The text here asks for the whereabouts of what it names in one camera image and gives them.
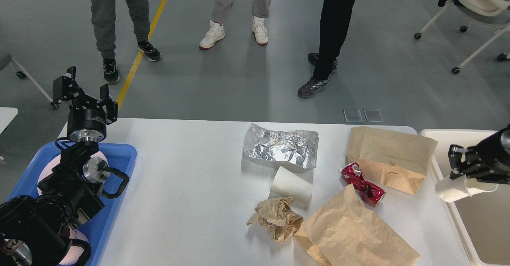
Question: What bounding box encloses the person in black trousers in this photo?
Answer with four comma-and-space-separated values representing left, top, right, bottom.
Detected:
298, 0, 356, 98

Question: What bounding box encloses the white plastic bin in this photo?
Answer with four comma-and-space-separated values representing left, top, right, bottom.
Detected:
420, 129, 510, 266

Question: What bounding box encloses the white rolling chair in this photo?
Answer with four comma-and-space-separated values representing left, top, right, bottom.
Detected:
414, 0, 510, 75

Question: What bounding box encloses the crumpled brown paper ball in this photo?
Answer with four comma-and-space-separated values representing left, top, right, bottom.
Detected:
247, 196, 304, 242

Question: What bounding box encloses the white side table corner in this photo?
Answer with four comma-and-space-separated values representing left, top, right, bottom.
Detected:
0, 107, 18, 133

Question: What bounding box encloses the pink plate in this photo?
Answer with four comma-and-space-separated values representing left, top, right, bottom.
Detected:
37, 149, 110, 198

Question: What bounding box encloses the left clear floor tile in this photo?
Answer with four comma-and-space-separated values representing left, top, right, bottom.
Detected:
343, 109, 363, 123

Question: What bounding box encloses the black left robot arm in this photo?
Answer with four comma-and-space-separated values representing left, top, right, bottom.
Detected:
0, 66, 129, 266

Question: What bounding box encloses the large brown paper sheet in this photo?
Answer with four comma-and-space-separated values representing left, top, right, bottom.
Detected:
294, 185, 420, 266

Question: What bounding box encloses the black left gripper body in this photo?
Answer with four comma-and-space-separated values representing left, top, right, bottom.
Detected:
66, 107, 107, 142

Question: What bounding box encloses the person with white sneakers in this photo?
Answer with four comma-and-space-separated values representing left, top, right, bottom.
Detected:
199, 0, 276, 51

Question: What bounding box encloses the crumpled aluminium foil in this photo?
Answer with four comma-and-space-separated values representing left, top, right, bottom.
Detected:
243, 124, 319, 173

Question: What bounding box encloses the white paper cup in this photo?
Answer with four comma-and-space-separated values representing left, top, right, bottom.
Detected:
270, 166, 313, 203

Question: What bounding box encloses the person in grey trousers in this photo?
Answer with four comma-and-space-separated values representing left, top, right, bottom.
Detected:
84, 0, 162, 85

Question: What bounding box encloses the clear floor tile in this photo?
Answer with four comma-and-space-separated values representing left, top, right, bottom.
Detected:
363, 109, 384, 122
343, 109, 363, 123

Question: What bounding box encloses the right clear floor tile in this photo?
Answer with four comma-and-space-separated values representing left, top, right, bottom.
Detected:
363, 109, 384, 122

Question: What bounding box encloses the pink mug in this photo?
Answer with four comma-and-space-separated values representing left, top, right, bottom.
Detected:
59, 226, 88, 266

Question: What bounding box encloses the brown paper bag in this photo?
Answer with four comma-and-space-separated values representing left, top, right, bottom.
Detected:
346, 127, 438, 195

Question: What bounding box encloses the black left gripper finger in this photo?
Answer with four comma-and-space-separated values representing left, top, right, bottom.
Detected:
99, 84, 118, 125
53, 66, 90, 109

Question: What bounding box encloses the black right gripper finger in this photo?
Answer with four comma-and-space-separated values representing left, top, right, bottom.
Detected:
449, 168, 488, 182
448, 145, 477, 170

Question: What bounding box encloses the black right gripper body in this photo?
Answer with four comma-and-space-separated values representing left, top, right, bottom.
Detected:
474, 129, 510, 184

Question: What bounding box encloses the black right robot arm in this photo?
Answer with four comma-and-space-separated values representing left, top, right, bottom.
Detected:
448, 126, 510, 184

